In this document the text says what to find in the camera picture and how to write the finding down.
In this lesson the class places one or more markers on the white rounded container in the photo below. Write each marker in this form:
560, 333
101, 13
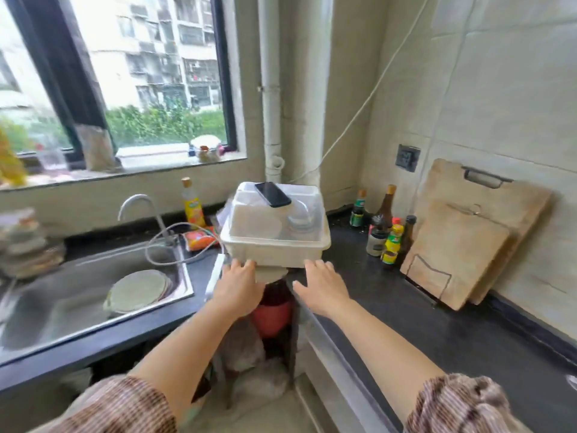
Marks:
206, 146

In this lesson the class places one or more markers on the dark wall socket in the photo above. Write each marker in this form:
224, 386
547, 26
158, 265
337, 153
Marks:
408, 158

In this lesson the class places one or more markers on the person's plaid sleeve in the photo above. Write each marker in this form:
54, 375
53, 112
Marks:
460, 408
112, 408

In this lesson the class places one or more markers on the black stone countertop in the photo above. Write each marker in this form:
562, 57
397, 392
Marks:
451, 338

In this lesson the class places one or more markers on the person's left plaid sleeve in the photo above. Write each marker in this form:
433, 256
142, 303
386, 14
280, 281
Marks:
112, 408

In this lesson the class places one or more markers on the black sink counter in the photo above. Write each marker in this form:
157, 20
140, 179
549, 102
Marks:
135, 329

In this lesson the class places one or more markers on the clear plastic water bottle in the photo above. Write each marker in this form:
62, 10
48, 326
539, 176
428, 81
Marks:
52, 160

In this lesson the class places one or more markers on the red plastic bucket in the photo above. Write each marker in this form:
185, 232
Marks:
272, 317

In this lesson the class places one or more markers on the white plastic bag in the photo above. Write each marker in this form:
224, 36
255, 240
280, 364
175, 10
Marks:
252, 356

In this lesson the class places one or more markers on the black smartphone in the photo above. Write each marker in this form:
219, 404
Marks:
273, 194

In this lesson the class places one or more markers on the stainless steel sink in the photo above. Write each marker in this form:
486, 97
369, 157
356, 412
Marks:
58, 302

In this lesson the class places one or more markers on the chrome faucet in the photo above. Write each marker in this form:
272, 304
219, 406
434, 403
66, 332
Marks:
135, 200

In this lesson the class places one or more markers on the person's left hand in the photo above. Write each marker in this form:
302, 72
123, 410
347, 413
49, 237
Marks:
239, 290

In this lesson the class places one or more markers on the white dish rack box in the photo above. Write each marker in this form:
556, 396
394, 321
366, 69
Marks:
270, 254

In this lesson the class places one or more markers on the small wooden cutting board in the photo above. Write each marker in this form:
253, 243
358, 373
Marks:
460, 252

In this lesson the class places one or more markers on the person's right hand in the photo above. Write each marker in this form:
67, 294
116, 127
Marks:
322, 290

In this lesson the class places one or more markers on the person's right forearm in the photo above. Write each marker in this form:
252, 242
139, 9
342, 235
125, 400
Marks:
387, 356

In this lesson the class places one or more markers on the yellow dish soap bottle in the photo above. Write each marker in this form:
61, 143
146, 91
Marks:
194, 209

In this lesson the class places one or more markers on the stack of glass bowls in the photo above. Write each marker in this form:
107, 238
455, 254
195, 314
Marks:
27, 252

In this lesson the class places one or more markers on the yellow bottle with orange cap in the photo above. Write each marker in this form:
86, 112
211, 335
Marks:
11, 166

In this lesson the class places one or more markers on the brown plastic bag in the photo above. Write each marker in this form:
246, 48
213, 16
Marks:
97, 148

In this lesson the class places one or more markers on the stack of plates in sink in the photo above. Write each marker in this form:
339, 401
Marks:
137, 292

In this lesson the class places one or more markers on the red cap bottle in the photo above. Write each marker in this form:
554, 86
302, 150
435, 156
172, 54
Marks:
396, 220

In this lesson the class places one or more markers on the black window frame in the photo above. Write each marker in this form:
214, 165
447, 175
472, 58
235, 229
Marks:
58, 63

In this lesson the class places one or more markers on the orange packet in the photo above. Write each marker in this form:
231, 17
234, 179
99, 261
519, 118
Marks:
198, 239

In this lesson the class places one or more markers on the beige apartment building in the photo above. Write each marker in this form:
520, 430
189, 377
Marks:
158, 49

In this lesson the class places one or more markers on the white flat box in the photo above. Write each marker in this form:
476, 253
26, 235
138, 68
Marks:
148, 155

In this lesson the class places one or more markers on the metal cutting board rack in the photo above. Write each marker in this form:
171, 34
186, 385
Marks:
428, 270

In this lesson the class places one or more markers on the person's left forearm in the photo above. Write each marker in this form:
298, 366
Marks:
189, 356

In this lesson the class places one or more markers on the green label sauce bottle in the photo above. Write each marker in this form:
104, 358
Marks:
358, 211

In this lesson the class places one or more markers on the dark sauce bottle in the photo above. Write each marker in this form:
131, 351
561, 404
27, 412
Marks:
408, 234

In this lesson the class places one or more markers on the white drain pipe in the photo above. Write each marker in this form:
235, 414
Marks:
270, 85

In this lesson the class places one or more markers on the jar with black lid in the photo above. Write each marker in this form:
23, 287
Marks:
376, 241

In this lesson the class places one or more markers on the large wooden cutting board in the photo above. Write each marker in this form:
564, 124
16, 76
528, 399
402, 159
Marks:
518, 211

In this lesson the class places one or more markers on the person's right plaid sleeve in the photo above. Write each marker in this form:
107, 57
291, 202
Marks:
460, 408

